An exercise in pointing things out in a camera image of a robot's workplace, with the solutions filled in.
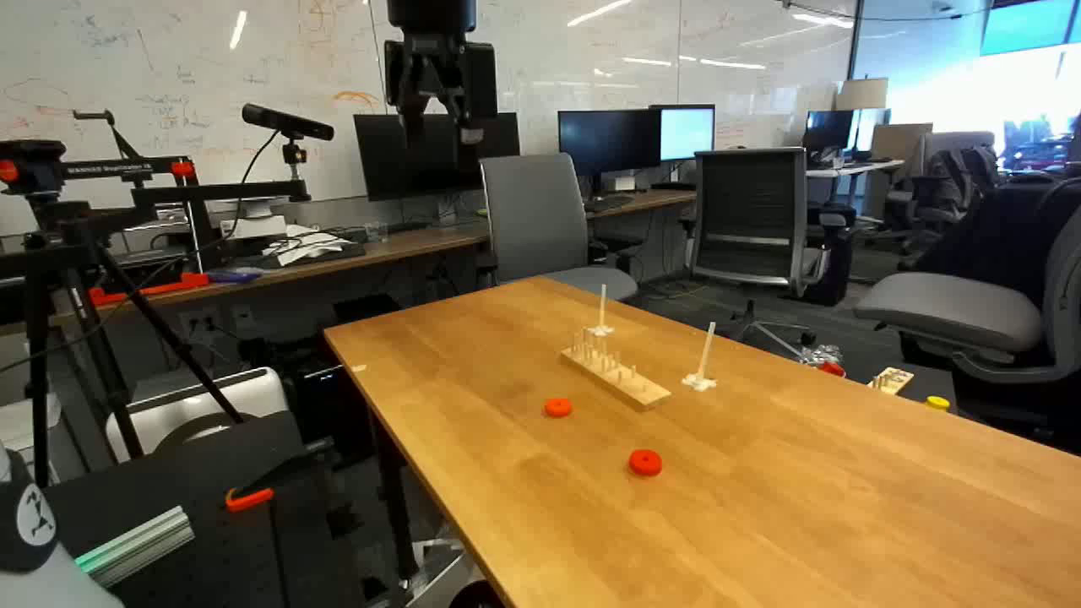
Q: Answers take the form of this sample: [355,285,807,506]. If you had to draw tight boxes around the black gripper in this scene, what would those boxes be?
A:
[380,0,499,128]

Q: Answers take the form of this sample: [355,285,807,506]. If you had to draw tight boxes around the wooden stand with clear pegs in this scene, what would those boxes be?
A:
[561,279,676,410]

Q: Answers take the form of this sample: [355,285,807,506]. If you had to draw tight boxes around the small white peg stand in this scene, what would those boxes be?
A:
[678,322,721,396]

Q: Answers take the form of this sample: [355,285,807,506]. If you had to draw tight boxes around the large black monitor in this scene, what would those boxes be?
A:
[351,109,523,205]

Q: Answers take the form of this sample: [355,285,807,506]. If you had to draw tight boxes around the dark computer monitor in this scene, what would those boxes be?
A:
[552,104,662,188]

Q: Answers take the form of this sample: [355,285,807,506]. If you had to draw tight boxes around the long wooden desk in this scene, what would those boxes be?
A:
[88,186,703,322]

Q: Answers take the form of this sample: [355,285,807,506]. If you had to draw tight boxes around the white crumpled papers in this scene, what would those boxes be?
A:
[258,223,355,269]

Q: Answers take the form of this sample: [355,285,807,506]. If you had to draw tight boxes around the lit computer monitor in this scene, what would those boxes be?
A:
[648,103,719,167]

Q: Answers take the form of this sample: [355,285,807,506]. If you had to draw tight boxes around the black mesh office chair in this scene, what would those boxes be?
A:
[684,147,830,306]

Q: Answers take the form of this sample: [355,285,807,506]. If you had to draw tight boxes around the red bar clamp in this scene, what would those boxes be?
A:
[85,267,216,315]

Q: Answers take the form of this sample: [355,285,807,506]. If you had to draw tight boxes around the white computer case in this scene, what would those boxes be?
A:
[100,363,294,467]

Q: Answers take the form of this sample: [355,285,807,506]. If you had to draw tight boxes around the small distant monitor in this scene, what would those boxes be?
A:
[801,109,856,163]

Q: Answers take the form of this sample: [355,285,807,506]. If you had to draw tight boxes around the white lamp shade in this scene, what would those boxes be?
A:
[835,73,895,116]

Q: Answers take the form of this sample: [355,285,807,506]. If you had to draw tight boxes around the small paper card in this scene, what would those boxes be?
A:
[863,365,918,400]

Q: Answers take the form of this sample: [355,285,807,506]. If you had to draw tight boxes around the aluminium bar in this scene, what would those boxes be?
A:
[70,499,200,590]

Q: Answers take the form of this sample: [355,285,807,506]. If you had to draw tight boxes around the gray padded office chair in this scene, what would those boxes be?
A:
[850,199,1081,393]

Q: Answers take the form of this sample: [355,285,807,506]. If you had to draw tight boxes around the black cap with logo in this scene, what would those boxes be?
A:
[0,445,64,578]

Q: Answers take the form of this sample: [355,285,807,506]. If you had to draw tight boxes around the black bar camera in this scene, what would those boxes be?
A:
[238,103,336,183]

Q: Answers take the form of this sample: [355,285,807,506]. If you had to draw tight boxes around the black camera tripod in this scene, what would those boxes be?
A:
[0,135,245,492]

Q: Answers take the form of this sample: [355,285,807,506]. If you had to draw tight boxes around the orange clamp handle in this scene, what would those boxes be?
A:
[220,483,279,516]

